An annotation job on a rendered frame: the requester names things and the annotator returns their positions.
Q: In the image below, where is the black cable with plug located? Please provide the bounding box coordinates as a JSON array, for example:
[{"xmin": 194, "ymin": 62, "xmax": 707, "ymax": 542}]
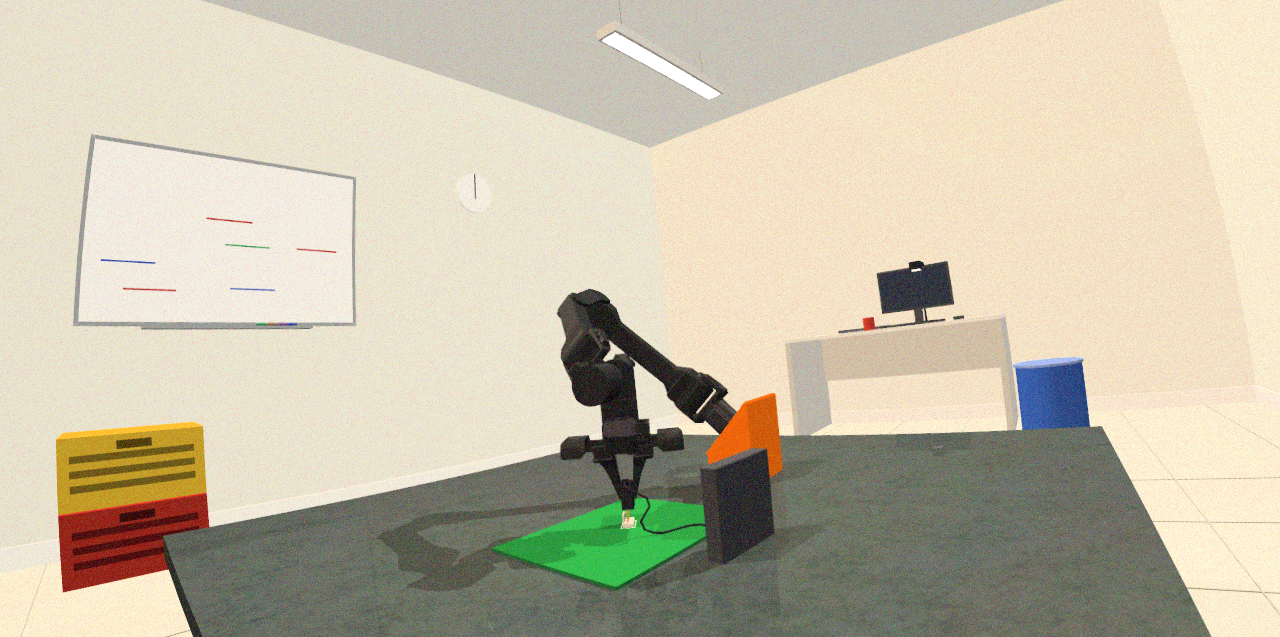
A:
[{"xmin": 620, "ymin": 478, "xmax": 705, "ymax": 533}]

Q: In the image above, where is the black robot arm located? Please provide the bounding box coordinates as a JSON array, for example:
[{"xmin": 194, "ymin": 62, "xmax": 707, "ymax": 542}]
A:
[{"xmin": 557, "ymin": 289, "xmax": 737, "ymax": 455}]

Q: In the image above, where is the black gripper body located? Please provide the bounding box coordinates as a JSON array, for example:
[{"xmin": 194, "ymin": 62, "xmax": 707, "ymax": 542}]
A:
[{"xmin": 561, "ymin": 397, "xmax": 684, "ymax": 460}]

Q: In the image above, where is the green circuit board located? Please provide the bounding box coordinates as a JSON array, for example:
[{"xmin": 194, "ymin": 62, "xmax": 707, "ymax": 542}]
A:
[{"xmin": 492, "ymin": 498, "xmax": 707, "ymax": 590}]

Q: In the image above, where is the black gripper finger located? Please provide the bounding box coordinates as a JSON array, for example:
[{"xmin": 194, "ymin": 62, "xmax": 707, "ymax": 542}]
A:
[
  {"xmin": 593, "ymin": 455, "xmax": 621, "ymax": 500},
  {"xmin": 634, "ymin": 450, "xmax": 654, "ymax": 492}
]

